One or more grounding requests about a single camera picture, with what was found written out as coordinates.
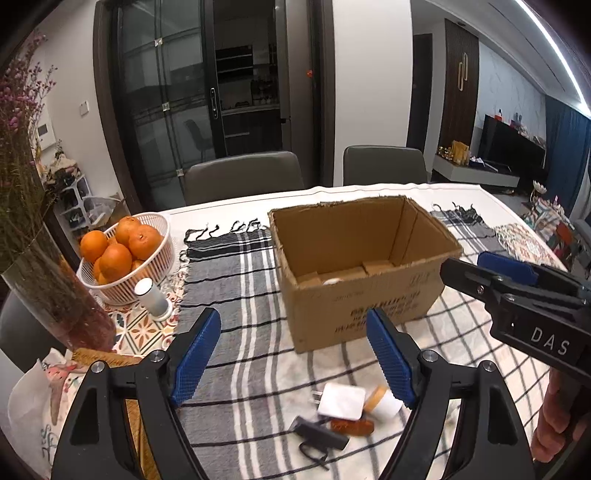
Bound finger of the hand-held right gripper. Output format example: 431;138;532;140
477;250;591;303
440;257;509;308

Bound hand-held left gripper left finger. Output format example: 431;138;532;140
51;307;222;480

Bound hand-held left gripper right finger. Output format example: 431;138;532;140
366;307;536;480

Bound small jar with wooden lid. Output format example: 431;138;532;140
363;385;404;422

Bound brown cardboard box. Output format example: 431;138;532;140
268;196;464;354

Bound white charger plug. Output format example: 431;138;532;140
315;382;366;421

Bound amber plastic case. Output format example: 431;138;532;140
329;418;374;437

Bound black adapter with cable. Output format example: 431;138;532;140
290;415;349;462

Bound person's right hand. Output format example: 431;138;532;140
531;369;578;462

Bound grey plaid cloth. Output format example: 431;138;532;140
178;203;568;480

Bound woven straw mat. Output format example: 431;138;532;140
71;347;158;480

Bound white television cabinet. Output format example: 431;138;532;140
431;152;520;188

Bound white plastic basket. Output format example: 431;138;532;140
76;212;175;305

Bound black television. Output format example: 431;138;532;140
478;115;548;178

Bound pile of oranges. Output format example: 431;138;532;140
79;216;164;286

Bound blue curtain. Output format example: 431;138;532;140
545;95;591;217

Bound grey dining chair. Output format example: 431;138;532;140
184;151;304;206
342;145;429;188
0;291;65;370

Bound glass vase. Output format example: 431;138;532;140
0;226;118;354

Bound white printed bag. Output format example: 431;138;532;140
7;348;79;476

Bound clear plastic storage box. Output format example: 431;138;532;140
88;196;122;232

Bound dark interior door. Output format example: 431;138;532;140
409;34;433;158

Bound white shoe rack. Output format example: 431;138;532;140
55;171;93;232

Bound ceiling light strip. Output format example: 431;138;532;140
519;0;591;116

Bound dark glass sliding door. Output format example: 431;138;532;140
95;0;324;213

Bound pink dried flowers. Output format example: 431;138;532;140
0;32;63;278

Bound white intercom panel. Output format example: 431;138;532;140
36;106;55;144

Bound dark wood wall panel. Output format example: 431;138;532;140
436;18;481;158

